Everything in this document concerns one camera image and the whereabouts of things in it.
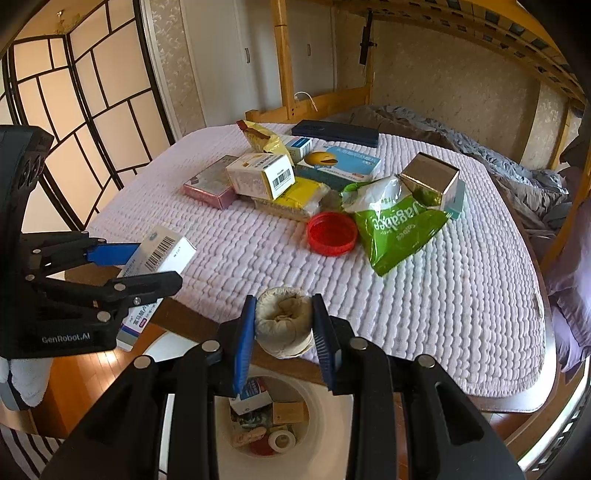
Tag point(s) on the striped black white clothing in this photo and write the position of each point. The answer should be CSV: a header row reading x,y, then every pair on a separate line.
x,y
23,452

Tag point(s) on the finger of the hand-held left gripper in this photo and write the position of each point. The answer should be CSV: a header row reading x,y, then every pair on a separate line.
x,y
147,284
111,254

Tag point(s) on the white barcode box blue logo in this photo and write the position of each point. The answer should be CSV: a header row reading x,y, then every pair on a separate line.
x,y
171,251

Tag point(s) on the small brown box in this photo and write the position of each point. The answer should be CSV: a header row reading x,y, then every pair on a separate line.
x,y
291,412

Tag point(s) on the shiny gold box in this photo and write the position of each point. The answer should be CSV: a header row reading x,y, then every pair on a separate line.
x,y
429,177

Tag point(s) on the teal white box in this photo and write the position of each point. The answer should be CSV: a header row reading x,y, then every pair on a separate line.
x,y
457,201

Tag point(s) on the blue box yellow smiley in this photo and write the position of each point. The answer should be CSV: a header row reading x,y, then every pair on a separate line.
x,y
346,164

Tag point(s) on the yellow packet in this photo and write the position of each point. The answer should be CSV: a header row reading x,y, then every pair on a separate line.
x,y
300,191

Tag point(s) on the wooden bunk bed frame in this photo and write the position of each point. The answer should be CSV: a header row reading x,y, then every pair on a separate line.
x,y
281,55

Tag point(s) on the white barcode box red logo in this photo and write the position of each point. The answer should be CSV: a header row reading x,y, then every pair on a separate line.
x,y
254,175

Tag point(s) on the large red lid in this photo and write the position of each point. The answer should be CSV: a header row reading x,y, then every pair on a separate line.
x,y
332,235

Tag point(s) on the white plastic bin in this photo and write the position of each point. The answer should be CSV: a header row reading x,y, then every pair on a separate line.
x,y
323,429

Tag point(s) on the yellow snack bag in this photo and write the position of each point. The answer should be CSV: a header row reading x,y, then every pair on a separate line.
x,y
268,141

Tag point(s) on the pink box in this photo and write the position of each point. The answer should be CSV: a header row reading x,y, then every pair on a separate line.
x,y
207,184

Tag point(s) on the dark blue flat case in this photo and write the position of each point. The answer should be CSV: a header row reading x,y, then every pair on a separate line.
x,y
334,133

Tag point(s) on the white quilted blanket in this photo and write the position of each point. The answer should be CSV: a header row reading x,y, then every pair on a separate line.
x,y
438,300

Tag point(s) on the wooden table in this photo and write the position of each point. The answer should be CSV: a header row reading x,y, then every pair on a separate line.
x,y
184,318

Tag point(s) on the small white blue box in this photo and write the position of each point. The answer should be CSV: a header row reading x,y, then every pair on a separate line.
x,y
300,147

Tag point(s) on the black framed folding screen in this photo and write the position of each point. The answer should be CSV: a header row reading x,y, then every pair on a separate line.
x,y
115,124

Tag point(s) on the green snack bag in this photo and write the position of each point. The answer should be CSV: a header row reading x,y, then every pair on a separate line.
x,y
397,226

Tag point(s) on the purple pillow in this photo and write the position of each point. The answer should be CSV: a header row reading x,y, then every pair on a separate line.
x,y
572,277

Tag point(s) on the beige cloth roll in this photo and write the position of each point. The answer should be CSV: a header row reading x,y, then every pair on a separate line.
x,y
284,318

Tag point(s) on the small red bottle cap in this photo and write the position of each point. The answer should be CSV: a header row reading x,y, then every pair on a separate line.
x,y
259,448

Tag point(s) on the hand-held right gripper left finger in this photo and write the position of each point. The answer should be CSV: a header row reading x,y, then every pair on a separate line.
x,y
244,350

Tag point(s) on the white tape roll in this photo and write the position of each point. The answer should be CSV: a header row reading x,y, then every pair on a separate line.
x,y
271,441

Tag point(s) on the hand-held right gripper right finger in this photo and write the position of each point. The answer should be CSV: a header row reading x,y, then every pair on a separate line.
x,y
323,350

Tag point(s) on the white closet doors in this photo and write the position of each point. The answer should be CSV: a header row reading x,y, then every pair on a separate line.
x,y
221,69

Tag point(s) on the grey blue duvet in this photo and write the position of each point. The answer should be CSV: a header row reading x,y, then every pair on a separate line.
x,y
521,184

